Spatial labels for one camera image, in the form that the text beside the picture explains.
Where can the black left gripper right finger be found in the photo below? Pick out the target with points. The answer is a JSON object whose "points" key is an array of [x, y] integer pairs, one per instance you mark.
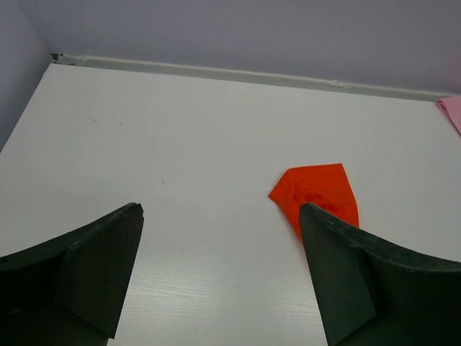
{"points": [[373, 292]]}

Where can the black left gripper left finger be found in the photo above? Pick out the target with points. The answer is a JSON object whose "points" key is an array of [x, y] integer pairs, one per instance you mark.
{"points": [[70, 290]]}

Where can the orange t shirt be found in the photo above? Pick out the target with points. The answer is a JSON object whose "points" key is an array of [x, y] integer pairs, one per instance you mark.
{"points": [[326, 186]]}

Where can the pink t shirt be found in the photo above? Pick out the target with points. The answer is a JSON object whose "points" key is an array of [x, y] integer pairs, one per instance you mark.
{"points": [[451, 107]]}

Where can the white table edge rail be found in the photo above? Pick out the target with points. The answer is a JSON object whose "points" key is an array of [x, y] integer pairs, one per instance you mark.
{"points": [[245, 76]]}

